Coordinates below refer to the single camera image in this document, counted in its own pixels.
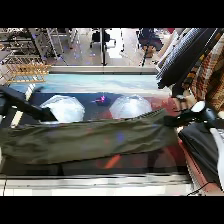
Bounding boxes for orange plaid shirt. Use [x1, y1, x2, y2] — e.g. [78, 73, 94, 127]
[181, 33, 224, 113]

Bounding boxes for silver frame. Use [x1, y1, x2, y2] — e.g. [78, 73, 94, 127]
[0, 173, 198, 197]

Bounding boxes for olive green pants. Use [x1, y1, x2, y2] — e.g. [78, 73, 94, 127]
[0, 108, 180, 166]

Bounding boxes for blue checked shirt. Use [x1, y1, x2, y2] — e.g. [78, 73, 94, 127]
[155, 27, 208, 88]

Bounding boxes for black cable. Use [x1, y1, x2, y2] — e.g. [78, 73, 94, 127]
[195, 181, 218, 197]

